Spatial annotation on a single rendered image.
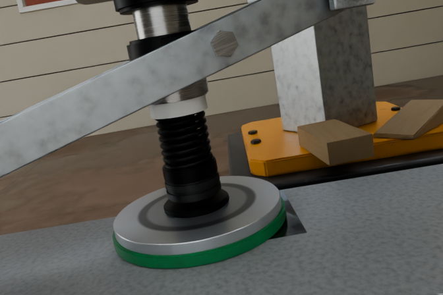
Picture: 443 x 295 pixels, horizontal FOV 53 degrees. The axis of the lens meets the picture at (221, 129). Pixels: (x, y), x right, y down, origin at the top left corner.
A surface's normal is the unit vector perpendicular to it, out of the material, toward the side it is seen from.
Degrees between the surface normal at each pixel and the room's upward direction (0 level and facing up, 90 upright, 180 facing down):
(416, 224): 0
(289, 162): 90
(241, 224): 0
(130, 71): 90
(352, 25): 90
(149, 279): 0
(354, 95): 90
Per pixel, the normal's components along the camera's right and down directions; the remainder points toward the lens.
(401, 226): -0.17, -0.97
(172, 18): 0.47, 0.10
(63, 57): 0.04, 0.19
